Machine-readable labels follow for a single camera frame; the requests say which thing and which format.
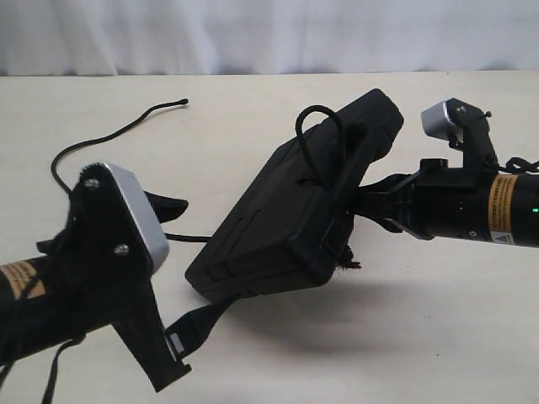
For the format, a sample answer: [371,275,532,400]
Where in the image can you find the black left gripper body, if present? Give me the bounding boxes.
[52,162,191,381]

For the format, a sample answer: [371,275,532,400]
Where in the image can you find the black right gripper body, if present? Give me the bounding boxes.
[357,158,448,231]

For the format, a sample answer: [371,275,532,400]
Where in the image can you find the black cord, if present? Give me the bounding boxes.
[51,97,363,273]

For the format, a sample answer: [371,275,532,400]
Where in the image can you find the black plastic carrying case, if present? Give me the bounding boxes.
[185,89,403,301]

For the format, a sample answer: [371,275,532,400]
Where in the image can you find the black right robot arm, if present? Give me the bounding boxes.
[352,159,538,247]

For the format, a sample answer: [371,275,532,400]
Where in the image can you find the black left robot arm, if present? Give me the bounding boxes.
[1,162,233,391]

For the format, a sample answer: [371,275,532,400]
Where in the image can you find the white backdrop curtain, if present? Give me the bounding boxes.
[1,1,538,76]

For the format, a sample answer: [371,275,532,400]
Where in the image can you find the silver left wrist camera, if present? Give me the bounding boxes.
[104,162,169,275]

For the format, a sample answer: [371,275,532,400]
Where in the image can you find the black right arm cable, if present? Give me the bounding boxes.
[503,156,539,176]

